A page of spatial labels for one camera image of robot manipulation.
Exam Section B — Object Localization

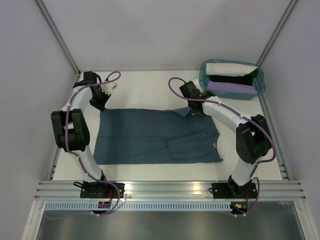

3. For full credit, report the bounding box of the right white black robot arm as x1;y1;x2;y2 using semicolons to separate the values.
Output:
179;81;273;198

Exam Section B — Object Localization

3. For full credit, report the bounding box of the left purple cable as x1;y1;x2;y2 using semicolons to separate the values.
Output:
44;71;122;221

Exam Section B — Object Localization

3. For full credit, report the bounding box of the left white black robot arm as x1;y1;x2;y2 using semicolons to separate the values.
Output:
50;71;117;199

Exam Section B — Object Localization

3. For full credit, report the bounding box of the light blue cable duct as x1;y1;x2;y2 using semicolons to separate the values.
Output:
45;200;232;212

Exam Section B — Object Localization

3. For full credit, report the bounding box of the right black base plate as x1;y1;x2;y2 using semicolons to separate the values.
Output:
208;182;258;199

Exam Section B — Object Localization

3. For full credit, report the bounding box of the teal plastic basket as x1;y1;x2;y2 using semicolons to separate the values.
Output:
198;59;266;100

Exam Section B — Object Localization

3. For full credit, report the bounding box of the left aluminium frame post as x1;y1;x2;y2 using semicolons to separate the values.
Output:
33;0;81;76

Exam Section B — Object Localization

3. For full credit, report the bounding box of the blue-grey t shirt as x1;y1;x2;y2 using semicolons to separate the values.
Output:
94;107;222;165

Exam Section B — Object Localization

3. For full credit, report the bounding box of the right aluminium frame post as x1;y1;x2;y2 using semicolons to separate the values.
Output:
256;0;300;67

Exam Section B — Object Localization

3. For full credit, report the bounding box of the white rolled t shirt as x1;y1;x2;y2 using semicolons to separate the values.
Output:
205;62;259;77

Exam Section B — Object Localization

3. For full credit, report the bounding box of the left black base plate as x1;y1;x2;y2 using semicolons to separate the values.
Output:
80;181;125;199

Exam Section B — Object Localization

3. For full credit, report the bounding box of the purple cable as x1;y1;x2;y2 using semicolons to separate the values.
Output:
167;77;277;218
44;71;122;221

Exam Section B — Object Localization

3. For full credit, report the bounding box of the aluminium frame post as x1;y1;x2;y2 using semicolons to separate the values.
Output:
256;0;300;67
33;0;81;76

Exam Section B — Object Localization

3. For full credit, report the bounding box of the aluminium front rail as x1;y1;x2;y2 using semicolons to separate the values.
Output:
33;180;306;201

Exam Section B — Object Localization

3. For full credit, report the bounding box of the black rolled t shirt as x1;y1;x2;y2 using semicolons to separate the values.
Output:
209;75;253;86

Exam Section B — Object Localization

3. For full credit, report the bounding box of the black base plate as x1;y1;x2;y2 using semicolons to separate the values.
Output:
208;182;258;199
80;181;125;199

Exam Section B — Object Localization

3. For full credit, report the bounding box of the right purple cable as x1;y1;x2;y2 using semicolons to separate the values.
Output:
167;77;277;218

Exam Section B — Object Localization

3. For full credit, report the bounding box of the purple rolled t shirt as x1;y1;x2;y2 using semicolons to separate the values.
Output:
207;81;258;95

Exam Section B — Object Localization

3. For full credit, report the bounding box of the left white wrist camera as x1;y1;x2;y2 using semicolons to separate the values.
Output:
101;81;117;95

